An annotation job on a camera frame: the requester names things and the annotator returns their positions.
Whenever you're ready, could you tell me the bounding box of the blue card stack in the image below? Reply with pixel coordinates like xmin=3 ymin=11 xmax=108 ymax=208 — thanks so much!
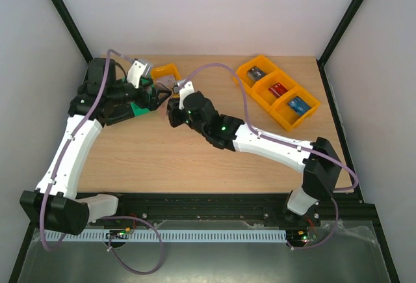
xmin=288 ymin=96 xmax=311 ymax=116

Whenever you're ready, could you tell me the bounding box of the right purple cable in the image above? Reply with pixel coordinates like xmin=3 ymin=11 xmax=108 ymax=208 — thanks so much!
xmin=177 ymin=63 xmax=359 ymax=252

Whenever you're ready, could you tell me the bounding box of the yellow bin with red cards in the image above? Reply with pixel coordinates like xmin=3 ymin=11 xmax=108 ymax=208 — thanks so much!
xmin=251 ymin=70 xmax=298 ymax=111

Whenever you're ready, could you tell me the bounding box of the dark grey card stack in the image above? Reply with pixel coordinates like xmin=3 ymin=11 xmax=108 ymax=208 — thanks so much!
xmin=247 ymin=66 xmax=266 ymax=82

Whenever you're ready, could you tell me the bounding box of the green bin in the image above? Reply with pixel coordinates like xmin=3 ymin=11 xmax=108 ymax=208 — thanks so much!
xmin=122 ymin=75 xmax=156 ymax=116

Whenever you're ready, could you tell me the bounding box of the beige card stack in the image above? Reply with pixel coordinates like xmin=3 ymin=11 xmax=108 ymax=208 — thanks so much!
xmin=155 ymin=74 xmax=177 ymax=90

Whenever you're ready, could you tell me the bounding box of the white slotted cable duct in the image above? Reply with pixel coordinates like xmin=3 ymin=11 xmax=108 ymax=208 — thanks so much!
xmin=64 ymin=229 xmax=287 ymax=243

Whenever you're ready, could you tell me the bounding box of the left yellow bin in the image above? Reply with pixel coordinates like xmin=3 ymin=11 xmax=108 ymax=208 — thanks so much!
xmin=151 ymin=63 xmax=181 ymax=81

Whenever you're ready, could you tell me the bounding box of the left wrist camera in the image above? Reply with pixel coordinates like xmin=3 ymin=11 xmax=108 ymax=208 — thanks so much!
xmin=127 ymin=59 xmax=153 ymax=88

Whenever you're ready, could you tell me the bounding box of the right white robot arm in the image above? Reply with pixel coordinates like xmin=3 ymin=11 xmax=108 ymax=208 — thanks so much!
xmin=168 ymin=81 xmax=341 ymax=226

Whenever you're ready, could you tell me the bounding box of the black bin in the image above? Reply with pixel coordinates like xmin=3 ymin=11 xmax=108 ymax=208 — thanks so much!
xmin=97 ymin=102 xmax=135 ymax=126

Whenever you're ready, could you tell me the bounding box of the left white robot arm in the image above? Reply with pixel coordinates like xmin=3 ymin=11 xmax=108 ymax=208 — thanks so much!
xmin=19 ymin=58 xmax=170 ymax=235

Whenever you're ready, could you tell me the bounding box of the yellow bin with blue cards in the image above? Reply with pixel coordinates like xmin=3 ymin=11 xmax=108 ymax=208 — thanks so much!
xmin=269 ymin=87 xmax=320 ymax=131

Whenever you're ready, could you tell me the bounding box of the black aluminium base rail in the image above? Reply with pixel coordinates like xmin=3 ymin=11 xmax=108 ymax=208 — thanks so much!
xmin=77 ymin=192 xmax=322 ymax=228

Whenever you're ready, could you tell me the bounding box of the yellow bin with dark cards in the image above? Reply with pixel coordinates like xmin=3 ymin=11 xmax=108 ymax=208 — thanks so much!
xmin=236 ymin=55 xmax=278 ymax=90

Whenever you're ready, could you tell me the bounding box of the red card stack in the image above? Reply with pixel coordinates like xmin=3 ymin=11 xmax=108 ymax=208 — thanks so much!
xmin=268 ymin=83 xmax=288 ymax=98

